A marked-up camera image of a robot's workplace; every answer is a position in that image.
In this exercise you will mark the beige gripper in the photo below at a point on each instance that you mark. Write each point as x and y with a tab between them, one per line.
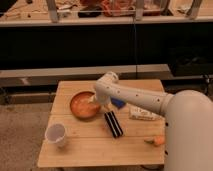
92	99

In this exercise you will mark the orange ceramic bowl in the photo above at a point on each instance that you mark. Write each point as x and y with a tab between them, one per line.
81	106

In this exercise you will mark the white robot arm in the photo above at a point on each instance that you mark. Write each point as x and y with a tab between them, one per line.
188	121

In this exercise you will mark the blue sponge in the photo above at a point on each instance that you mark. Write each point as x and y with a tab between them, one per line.
118	103

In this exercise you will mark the wooden folding table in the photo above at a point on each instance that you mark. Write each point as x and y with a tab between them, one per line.
90	143

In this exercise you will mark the white plastic cup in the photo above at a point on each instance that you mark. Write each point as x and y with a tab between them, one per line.
56	134

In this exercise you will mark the orange carrot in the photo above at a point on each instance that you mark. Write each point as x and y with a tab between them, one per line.
156	141

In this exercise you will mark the cluttered background shelf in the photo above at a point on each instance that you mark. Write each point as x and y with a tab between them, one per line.
20	13

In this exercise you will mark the grey metal bench rail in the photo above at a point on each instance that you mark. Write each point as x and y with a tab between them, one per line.
51	76

